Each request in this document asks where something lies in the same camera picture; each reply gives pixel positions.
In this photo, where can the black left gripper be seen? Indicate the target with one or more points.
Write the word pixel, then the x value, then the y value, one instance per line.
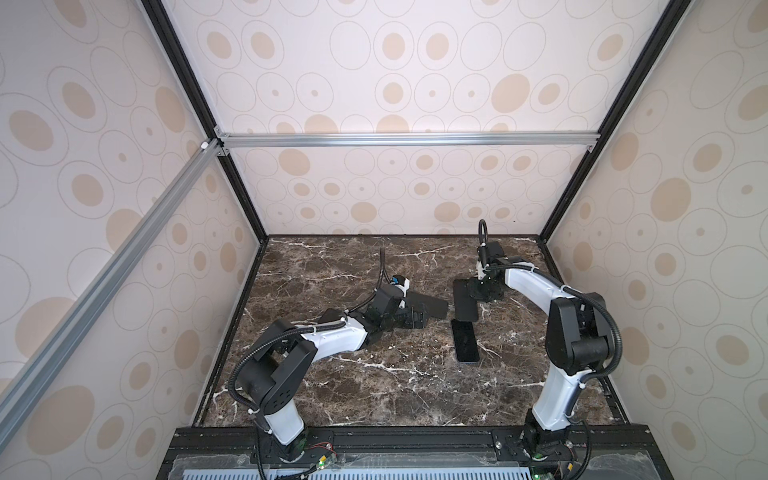
pixel 420 321

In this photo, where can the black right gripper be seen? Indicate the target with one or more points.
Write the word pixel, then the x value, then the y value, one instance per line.
pixel 474 291

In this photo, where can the black phone case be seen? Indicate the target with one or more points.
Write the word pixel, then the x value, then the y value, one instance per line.
pixel 465 306
pixel 435 307

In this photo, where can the black smartphone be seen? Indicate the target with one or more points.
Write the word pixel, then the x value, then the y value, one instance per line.
pixel 465 342

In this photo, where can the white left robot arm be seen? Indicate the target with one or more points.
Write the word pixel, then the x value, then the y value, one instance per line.
pixel 267 377

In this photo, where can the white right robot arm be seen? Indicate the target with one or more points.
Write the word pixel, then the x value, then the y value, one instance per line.
pixel 582 340

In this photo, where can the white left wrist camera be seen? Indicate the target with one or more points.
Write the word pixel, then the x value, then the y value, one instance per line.
pixel 401 282

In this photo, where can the black corner frame post right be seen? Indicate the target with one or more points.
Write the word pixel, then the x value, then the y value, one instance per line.
pixel 649 55

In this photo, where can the black corner frame post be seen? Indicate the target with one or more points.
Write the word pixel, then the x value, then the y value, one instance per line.
pixel 649 55
pixel 161 24

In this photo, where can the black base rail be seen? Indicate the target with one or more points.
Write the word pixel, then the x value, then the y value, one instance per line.
pixel 626 451

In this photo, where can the silver aluminium rail back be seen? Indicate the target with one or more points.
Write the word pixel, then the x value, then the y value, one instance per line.
pixel 421 139

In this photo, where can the silver aluminium rail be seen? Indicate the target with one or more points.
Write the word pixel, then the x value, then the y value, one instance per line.
pixel 421 139
pixel 44 366

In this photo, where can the black corner frame post left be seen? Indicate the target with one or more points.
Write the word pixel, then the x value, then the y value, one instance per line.
pixel 161 24

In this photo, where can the silver aluminium rail left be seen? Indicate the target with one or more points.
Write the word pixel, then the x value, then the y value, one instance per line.
pixel 44 366

